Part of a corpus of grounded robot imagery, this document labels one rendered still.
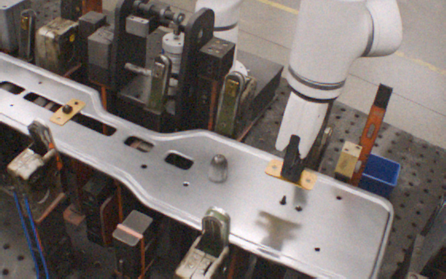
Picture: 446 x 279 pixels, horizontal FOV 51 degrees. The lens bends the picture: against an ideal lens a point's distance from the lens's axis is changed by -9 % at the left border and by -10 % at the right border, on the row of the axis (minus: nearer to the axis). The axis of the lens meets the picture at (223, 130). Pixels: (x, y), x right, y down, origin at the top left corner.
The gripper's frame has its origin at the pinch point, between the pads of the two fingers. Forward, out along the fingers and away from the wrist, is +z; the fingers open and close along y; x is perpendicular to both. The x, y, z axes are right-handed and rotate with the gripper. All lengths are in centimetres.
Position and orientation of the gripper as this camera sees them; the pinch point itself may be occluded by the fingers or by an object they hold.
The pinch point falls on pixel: (294, 163)
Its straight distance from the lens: 81.5
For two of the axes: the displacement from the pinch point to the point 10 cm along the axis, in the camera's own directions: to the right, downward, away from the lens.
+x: 9.0, 3.5, -2.7
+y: -4.2, 5.5, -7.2
